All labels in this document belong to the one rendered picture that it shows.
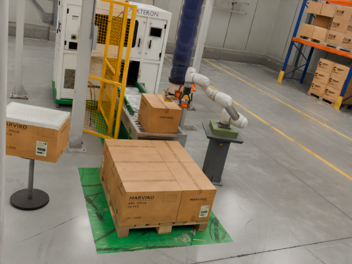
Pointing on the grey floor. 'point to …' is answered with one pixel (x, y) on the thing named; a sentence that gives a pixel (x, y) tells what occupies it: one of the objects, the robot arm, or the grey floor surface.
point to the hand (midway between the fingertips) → (184, 104)
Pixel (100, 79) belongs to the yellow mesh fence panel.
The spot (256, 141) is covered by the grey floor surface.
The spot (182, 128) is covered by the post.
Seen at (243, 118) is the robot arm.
